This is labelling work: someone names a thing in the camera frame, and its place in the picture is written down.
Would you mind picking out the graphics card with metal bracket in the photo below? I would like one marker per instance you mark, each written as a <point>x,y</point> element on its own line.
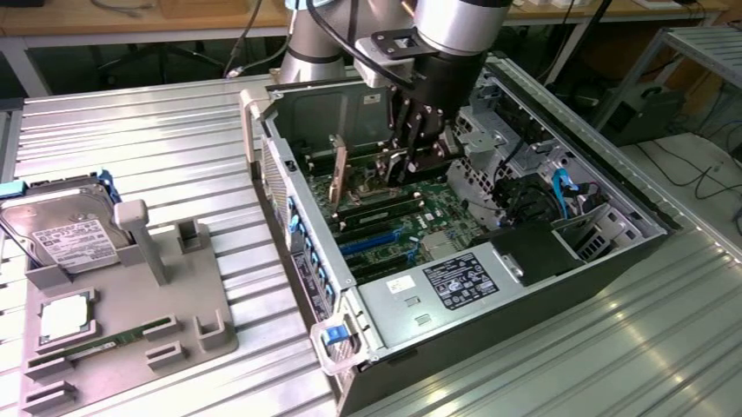
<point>339,174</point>

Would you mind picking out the open black PC case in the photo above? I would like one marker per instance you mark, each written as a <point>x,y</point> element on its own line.
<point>493,330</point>

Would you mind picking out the black stand legs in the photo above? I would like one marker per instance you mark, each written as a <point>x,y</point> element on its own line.
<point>168,50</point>

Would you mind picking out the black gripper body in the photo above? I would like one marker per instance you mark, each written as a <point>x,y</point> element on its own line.
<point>446,82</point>

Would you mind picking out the blue slot clip strip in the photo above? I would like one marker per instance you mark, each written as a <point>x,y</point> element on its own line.
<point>313,260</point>

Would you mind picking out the blue case latch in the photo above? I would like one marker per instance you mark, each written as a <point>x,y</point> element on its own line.
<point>335,336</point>

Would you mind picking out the blue disk caddy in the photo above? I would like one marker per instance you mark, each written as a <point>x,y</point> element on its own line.
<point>11,190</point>

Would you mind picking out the wooden desk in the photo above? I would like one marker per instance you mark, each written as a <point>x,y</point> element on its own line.
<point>70,24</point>

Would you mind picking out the green motherboard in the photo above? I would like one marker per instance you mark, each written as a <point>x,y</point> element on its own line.
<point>453,208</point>

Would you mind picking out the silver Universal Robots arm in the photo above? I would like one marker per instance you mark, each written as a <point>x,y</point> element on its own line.
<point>313,52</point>

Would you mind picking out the silver power supply unit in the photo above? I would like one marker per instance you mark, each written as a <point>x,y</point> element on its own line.
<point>399,313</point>

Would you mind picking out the black installed RAM stick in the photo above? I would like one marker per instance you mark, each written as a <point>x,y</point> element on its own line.
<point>377,213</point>

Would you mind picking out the silver drive cage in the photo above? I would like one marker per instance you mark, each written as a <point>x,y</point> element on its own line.
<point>493,143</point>

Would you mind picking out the black plastic shroud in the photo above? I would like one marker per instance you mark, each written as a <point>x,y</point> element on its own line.
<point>522,247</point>

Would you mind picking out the silver hard disk drive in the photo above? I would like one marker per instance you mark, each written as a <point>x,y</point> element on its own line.
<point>64,234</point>

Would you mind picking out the metal slat shelf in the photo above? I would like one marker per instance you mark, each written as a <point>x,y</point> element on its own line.
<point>708,48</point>

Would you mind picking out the silver chipset heatsink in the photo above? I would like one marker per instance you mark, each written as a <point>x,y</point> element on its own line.
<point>441,244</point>

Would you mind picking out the green loose RAM stick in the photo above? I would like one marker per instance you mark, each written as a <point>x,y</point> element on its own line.
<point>104,343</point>

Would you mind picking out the silver disk bay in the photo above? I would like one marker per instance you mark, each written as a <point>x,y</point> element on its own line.
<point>597,234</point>

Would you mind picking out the silver CPU chip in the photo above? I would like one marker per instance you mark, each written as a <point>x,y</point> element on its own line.
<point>67,317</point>

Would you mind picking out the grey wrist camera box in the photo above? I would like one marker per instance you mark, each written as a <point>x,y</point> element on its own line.
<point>382,65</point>

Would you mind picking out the grey plastic parts rack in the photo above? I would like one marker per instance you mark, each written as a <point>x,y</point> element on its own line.
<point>116,369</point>

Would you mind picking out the black floor device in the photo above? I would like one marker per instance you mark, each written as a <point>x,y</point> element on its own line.
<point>649,117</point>

